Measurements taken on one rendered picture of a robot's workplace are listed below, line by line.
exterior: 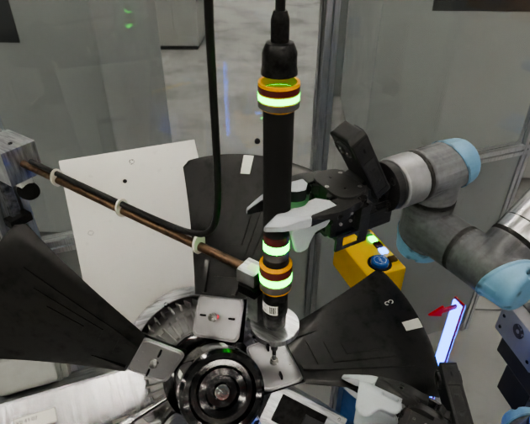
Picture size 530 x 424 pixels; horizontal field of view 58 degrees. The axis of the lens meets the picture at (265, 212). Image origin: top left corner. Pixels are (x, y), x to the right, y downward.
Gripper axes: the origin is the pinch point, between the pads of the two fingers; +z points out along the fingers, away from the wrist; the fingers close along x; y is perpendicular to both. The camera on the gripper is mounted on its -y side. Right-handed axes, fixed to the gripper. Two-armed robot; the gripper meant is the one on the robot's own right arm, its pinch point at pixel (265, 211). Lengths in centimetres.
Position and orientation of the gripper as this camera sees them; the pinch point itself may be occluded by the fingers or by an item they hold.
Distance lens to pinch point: 56.5
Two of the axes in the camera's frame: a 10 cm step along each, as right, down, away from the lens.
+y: -0.1, 8.3, 5.6
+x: -5.1, -4.9, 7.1
